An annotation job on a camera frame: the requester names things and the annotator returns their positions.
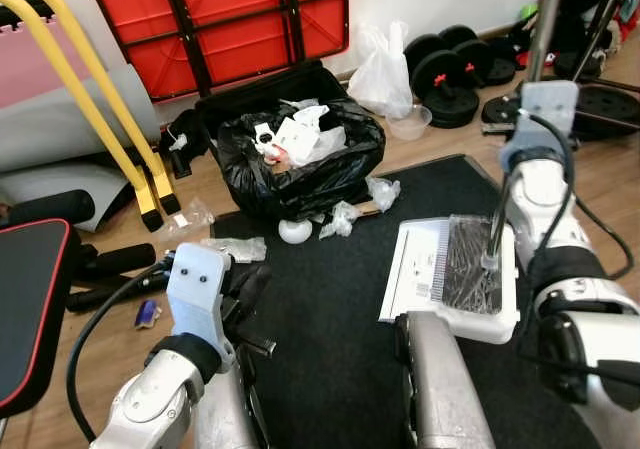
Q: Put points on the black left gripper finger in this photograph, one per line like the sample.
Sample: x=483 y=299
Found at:
x=252 y=289

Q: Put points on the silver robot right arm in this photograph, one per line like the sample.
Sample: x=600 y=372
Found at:
x=540 y=209

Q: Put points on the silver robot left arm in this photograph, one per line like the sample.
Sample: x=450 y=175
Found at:
x=140 y=409

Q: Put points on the crumpled clear plastic wrap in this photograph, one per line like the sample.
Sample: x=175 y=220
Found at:
x=235 y=250
x=340 y=221
x=382 y=194

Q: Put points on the white ball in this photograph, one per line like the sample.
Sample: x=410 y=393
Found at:
x=295 y=232

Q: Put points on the silver robot left leg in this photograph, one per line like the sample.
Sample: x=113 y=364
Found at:
x=225 y=419

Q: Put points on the clear plastic wrap white label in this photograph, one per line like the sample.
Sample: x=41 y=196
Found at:
x=185 y=221

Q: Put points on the purple wrapper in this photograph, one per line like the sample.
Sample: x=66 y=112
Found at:
x=148 y=314

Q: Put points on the black foam roller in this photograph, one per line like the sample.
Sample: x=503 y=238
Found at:
x=50 y=209
x=120 y=259

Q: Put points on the black steel tube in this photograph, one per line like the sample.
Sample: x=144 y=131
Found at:
x=115 y=294

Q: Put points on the white crumpled paper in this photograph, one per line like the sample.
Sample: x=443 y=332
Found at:
x=310 y=139

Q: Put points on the black pouch with white tag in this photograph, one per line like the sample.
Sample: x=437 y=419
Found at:
x=182 y=144

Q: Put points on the black fabric bin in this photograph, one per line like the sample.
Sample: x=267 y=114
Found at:
x=250 y=84

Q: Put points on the black bench pad red trim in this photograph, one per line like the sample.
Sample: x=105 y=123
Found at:
x=30 y=309

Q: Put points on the clear plastic bowl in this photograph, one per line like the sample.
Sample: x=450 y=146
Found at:
x=408 y=124

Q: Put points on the white plastic bag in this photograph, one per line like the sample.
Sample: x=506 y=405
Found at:
x=380 y=74

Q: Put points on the grey rolled mat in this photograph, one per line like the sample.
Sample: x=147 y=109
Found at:
x=50 y=129

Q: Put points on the red folding table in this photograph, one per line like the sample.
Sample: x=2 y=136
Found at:
x=230 y=19

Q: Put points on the black dumbbell red collar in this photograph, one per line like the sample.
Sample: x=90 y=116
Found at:
x=445 y=84

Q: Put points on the black weight plate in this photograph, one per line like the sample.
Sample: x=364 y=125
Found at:
x=610 y=109
x=500 y=112

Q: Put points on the pink foam mat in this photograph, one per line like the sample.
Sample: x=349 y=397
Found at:
x=35 y=69

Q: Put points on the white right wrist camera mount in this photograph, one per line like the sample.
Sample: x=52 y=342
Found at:
x=548 y=104

